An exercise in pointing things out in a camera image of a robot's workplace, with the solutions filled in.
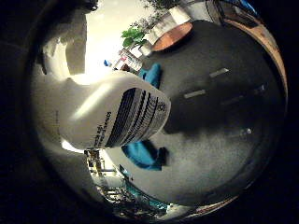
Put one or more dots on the white spray bottle striped label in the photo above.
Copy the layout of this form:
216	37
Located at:
118	112

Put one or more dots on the small labelled white bottle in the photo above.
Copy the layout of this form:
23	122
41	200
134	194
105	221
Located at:
130	60

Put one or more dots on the teal cloth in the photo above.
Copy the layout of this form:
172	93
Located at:
146	155

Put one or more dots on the green leafy plant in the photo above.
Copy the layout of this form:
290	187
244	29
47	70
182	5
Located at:
133	35

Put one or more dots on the round wooden tray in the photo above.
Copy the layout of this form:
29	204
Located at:
172	38

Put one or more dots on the white plant pot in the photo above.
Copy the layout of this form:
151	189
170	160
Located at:
180	15

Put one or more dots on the white tape strip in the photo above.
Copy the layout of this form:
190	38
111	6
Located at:
219	72
194	93

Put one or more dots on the teal equipment rack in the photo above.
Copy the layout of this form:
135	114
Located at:
140	197

